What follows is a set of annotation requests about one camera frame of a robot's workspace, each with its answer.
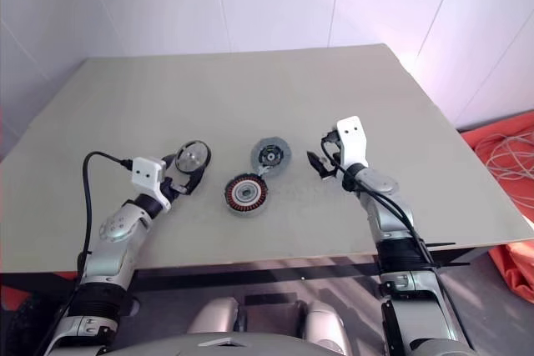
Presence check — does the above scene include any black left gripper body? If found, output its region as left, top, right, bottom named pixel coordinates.
left=159, top=165, right=189, bottom=203

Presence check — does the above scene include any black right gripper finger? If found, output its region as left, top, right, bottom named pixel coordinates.
left=314, top=165, right=336, bottom=183
left=306, top=149, right=330, bottom=172

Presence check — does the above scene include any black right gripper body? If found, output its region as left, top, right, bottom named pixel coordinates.
left=319, top=128, right=346, bottom=178

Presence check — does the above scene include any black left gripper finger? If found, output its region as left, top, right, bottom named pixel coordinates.
left=160, top=153, right=181, bottom=174
left=181, top=166, right=209, bottom=198

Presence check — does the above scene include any black motor rotor cap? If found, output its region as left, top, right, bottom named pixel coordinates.
left=174, top=139, right=212, bottom=178

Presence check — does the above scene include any grey round motor housing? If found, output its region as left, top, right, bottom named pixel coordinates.
left=249, top=135, right=291, bottom=174

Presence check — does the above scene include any copper wound stator ring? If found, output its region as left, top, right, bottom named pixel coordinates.
left=225, top=173, right=268, bottom=218

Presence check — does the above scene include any silver rounded robot leg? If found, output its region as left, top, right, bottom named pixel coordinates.
left=306, top=299, right=350, bottom=348
left=189, top=296, right=242, bottom=336

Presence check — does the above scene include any black robot waist block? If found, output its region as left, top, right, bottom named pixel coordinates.
left=243, top=292, right=309, bottom=331

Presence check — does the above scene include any grey robot torso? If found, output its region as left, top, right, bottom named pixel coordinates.
left=93, top=332, right=418, bottom=356

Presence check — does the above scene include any orange cloth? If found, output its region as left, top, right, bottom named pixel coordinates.
left=460, top=110, right=534, bottom=303

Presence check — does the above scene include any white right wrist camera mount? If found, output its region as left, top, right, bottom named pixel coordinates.
left=335, top=115, right=370, bottom=170

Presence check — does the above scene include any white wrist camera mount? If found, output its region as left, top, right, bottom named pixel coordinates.
left=335, top=115, right=370, bottom=170
left=131, top=157, right=171, bottom=212

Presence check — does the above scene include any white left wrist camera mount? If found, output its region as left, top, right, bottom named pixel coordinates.
left=131, top=157, right=171, bottom=212

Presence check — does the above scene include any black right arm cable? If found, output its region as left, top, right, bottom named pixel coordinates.
left=319, top=133, right=437, bottom=278

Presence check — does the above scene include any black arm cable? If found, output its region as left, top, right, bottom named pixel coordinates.
left=319, top=133, right=437, bottom=278
left=52, top=151, right=134, bottom=332

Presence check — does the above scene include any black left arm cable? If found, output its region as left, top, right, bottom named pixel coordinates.
left=52, top=151, right=134, bottom=332

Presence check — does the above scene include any black table frame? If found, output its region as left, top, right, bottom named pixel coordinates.
left=0, top=247, right=496, bottom=291

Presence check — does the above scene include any white cable bundle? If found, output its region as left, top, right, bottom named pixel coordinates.
left=474, top=123, right=534, bottom=208

